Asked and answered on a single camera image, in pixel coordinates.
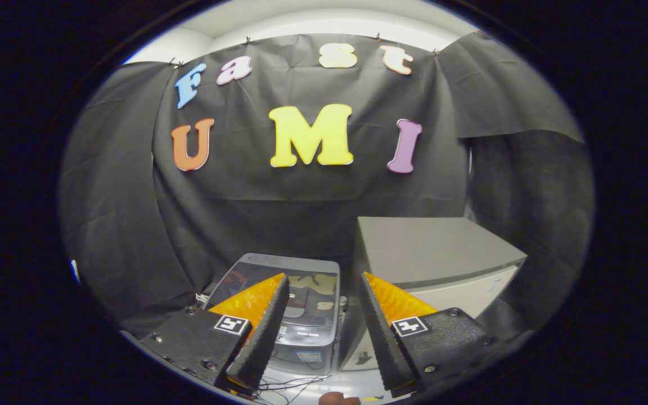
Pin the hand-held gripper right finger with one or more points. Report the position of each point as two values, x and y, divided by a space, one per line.
380 343

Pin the black backdrop cloth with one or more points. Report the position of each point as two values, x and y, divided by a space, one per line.
301 202

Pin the beige cabinet with dark top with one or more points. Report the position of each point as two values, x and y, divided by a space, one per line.
431 247

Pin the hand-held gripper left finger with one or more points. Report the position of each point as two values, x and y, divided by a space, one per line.
262 337

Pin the grey washing machine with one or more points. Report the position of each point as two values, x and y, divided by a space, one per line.
307 346

